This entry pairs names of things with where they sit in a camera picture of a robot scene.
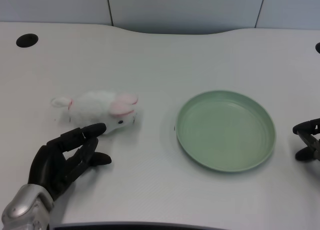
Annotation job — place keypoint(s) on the white rabbit doll pink ears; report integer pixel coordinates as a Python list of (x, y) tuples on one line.
[(100, 109)]

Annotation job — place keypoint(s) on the green round plate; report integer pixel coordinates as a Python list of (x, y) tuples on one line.
[(226, 132)]

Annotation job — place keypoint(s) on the grey partition panel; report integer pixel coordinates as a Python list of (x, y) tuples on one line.
[(160, 10)]

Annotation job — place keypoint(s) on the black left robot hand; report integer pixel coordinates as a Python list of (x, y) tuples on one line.
[(45, 165)]

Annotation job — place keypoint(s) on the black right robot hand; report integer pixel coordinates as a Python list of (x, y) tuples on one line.
[(310, 139)]

